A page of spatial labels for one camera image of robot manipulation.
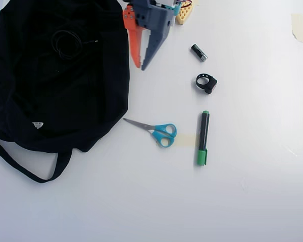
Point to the black fabric bag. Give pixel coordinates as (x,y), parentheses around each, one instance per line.
(53,100)

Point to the grey-blue gripper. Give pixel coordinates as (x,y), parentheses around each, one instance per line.
(155,22)

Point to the green and black marker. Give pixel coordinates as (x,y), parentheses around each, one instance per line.
(204,133)

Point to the beige masking tape strip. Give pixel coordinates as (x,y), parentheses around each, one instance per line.
(299,27)
(197,2)
(187,140)

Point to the black cylindrical battery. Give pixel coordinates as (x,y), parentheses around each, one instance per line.
(199,52)

